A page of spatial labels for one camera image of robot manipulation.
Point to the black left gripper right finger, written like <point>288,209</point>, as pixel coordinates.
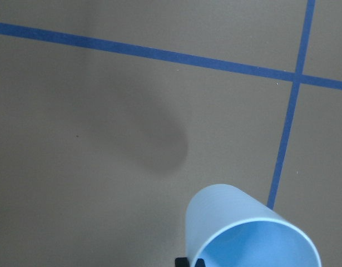
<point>200,263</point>

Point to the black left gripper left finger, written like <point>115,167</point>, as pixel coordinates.
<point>182,262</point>

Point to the light blue cup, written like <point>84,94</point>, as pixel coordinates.
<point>227,227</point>

